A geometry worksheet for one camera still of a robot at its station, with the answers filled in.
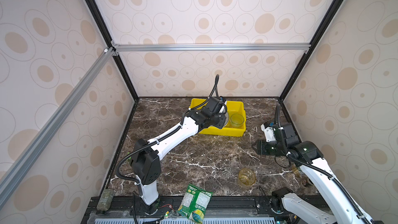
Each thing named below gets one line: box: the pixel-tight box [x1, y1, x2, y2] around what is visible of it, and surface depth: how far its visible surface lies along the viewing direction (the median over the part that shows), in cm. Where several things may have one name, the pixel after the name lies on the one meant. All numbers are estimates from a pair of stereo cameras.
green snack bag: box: [176, 183, 214, 224], surface depth 74 cm
